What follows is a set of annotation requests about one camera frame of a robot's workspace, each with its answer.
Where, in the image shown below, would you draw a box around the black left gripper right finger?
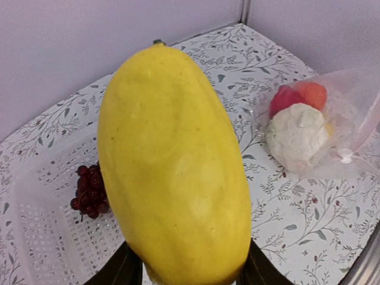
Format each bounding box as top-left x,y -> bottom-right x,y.
240,239 -> 293,285

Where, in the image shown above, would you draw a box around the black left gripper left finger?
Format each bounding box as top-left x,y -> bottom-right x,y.
85,242 -> 143,285

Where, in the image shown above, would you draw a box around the white plastic mesh basket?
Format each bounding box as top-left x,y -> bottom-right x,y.
13,125 -> 124,284

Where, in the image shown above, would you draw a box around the dark red toy grapes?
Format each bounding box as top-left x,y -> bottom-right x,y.
70,163 -> 110,220

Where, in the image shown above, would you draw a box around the yellow toy lemon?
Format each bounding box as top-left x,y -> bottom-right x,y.
97,41 -> 251,284

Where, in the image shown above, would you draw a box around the white toy cabbage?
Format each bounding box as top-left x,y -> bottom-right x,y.
265,103 -> 330,174

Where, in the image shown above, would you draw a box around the clear zip top bag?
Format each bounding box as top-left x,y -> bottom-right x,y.
252,66 -> 379,179

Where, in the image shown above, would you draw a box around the red toy pepper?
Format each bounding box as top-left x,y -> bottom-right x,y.
269,85 -> 305,119

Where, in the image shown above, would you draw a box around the orange toy pepper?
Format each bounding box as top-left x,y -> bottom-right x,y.
296,81 -> 327,111

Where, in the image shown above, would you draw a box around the floral patterned table mat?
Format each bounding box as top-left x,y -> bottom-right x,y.
0,23 -> 380,285

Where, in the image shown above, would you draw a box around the right aluminium frame post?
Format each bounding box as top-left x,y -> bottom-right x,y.
344,234 -> 379,285

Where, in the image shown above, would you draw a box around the aluminium frame post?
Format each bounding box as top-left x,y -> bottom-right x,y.
238,0 -> 251,25
344,234 -> 379,285

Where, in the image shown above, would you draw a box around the left aluminium frame post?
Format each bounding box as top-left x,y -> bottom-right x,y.
238,0 -> 251,25

